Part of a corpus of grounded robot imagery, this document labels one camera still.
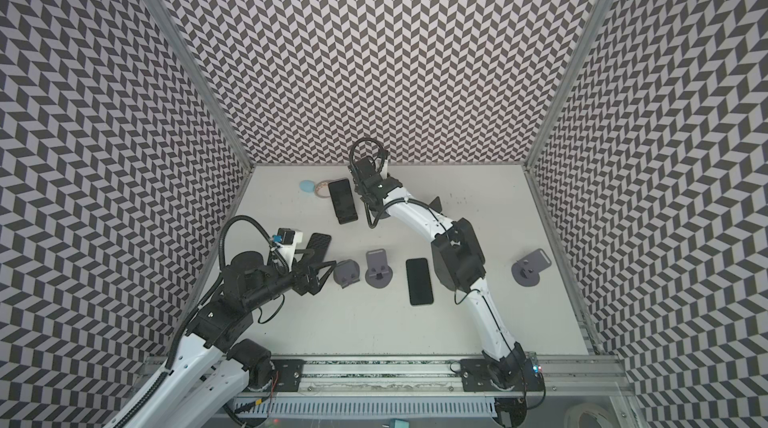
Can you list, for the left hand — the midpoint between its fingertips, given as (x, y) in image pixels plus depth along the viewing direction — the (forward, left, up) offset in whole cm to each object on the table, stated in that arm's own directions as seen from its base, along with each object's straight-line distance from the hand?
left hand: (325, 261), depth 73 cm
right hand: (+29, -10, -6) cm, 31 cm away
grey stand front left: (+3, -3, -13) cm, 14 cm away
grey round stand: (+2, -12, -12) cm, 17 cm away
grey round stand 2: (+2, -54, -12) cm, 56 cm away
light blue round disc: (+40, +17, -19) cm, 47 cm away
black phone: (0, -24, -18) cm, 30 cm away
